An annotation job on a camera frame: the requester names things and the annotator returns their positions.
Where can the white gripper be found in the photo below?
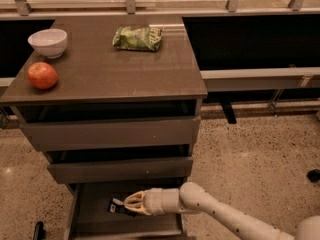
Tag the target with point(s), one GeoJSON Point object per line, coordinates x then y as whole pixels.
{"type": "Point", "coordinates": [154, 201]}

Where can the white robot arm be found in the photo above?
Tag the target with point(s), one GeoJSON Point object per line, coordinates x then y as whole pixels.
{"type": "Point", "coordinates": [191, 197]}

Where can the grey open bottom drawer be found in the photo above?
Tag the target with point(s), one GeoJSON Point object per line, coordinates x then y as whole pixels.
{"type": "Point", "coordinates": [90, 220]}

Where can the grey middle drawer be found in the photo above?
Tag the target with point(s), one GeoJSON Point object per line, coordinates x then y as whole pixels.
{"type": "Point", "coordinates": [125, 170]}

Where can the grey drawer cabinet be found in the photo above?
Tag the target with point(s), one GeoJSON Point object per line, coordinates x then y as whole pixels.
{"type": "Point", "coordinates": [123, 117]}

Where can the grey top drawer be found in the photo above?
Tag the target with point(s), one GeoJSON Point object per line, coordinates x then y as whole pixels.
{"type": "Point", "coordinates": [60, 136]}

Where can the black object bottom left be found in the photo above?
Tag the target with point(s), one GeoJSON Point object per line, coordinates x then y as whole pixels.
{"type": "Point", "coordinates": [39, 232]}

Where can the long grey bench ledge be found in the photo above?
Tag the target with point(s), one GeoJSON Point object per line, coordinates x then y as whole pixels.
{"type": "Point", "coordinates": [260, 79]}

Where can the red apple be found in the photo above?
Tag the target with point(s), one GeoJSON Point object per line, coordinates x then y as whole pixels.
{"type": "Point", "coordinates": [42, 75]}

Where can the green chip bag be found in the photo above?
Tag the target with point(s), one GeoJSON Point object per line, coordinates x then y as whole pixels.
{"type": "Point", "coordinates": [140, 39]}

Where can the black object right floor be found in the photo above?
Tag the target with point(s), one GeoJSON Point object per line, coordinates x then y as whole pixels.
{"type": "Point", "coordinates": [314, 175]}

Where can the white ceramic bowl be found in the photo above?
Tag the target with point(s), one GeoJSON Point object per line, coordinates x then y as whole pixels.
{"type": "Point", "coordinates": [50, 43]}

